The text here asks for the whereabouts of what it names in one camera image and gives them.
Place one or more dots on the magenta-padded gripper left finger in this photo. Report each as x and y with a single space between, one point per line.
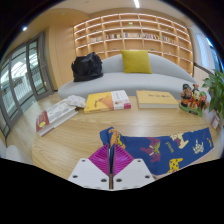
87 173

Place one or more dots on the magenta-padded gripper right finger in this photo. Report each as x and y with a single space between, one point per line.
133 173

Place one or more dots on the blue animal-print towel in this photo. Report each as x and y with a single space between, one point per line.
160 151

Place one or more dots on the red and white open book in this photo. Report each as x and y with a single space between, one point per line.
55 116

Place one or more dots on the yellow orange book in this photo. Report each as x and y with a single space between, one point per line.
97 101

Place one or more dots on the white rounded seat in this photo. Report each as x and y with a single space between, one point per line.
16 155

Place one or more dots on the white orange-dotted pouch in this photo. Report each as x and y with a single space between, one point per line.
76 101

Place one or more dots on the white book with red band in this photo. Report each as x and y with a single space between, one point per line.
120 99

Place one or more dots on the flat yellow book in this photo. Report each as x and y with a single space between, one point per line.
155 98

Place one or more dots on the grey curved sofa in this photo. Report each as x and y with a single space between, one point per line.
133 82

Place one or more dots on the colourful figurine group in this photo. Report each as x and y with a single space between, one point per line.
192 98

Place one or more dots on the black bag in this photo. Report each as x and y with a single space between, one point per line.
86 67

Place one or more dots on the yellow cushion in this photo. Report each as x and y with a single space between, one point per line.
136 61

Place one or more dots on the green potted plant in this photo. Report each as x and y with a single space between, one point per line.
216 88

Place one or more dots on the round ceiling spotlight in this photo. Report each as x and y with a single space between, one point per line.
24 28

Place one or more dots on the long ceiling light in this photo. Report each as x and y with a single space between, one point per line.
136 3

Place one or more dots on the glass door with grey frame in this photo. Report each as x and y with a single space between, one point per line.
20 76

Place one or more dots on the wooden wall shelf unit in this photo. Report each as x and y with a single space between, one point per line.
133 36

